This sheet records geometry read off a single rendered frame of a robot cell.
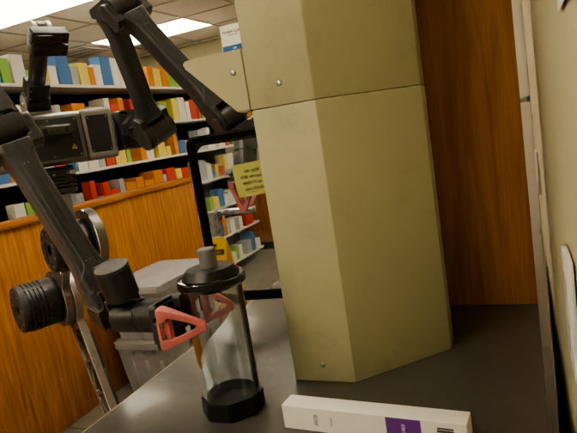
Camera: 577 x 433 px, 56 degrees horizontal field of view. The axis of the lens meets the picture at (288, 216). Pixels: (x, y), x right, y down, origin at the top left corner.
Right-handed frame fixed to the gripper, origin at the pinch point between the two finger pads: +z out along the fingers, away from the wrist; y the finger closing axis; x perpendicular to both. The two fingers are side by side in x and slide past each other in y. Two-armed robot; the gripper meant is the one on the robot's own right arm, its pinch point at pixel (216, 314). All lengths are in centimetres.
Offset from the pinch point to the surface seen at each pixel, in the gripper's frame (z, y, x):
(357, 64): 23.8, 15.9, -35.6
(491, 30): 43, 47, -40
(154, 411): -14.2, -2.5, 16.2
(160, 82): -238, 343, -86
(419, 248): 29.0, 21.1, -3.7
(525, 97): 49, 126, -26
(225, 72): 3.2, 10.1, -37.7
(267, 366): -0.8, 15.2, 16.1
